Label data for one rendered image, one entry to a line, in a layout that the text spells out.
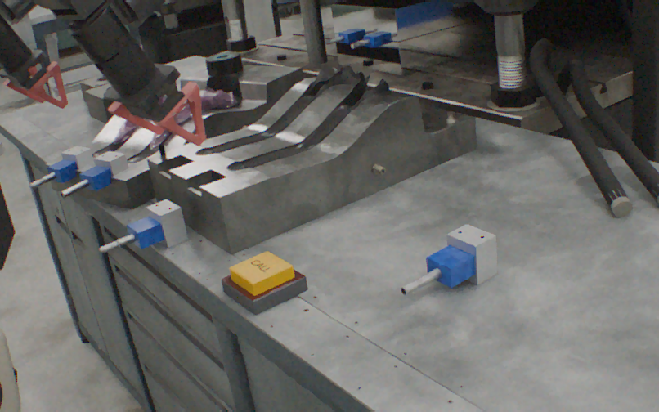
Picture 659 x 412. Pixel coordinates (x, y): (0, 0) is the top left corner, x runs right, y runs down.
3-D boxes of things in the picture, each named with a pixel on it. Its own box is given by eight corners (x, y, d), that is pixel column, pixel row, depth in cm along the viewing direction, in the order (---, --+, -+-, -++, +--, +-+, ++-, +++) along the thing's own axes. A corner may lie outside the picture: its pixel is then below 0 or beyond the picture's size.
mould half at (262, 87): (132, 209, 125) (118, 150, 120) (52, 190, 140) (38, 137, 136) (309, 116, 160) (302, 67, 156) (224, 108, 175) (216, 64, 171)
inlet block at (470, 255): (419, 319, 83) (416, 278, 81) (391, 303, 87) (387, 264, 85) (497, 274, 90) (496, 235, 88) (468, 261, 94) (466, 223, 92)
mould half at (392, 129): (230, 255, 104) (212, 166, 99) (158, 207, 124) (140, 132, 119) (477, 149, 129) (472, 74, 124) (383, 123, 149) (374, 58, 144)
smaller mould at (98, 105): (109, 125, 177) (102, 98, 174) (90, 116, 188) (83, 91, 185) (180, 102, 187) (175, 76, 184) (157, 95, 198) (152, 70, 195)
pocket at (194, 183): (205, 210, 107) (200, 187, 105) (190, 201, 111) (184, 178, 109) (232, 199, 109) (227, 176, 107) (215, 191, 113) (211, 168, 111)
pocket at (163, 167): (174, 192, 115) (169, 170, 113) (161, 184, 119) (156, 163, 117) (199, 182, 117) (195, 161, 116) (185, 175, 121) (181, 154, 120)
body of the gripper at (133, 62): (143, 71, 94) (110, 29, 90) (185, 77, 87) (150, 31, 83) (109, 105, 92) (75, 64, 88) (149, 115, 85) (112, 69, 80)
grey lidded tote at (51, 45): (5, 84, 684) (-4, 52, 671) (7, 77, 721) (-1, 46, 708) (63, 69, 701) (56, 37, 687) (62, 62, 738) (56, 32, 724)
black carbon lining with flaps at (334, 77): (238, 185, 109) (226, 125, 105) (190, 163, 122) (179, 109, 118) (412, 119, 127) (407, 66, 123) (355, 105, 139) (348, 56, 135)
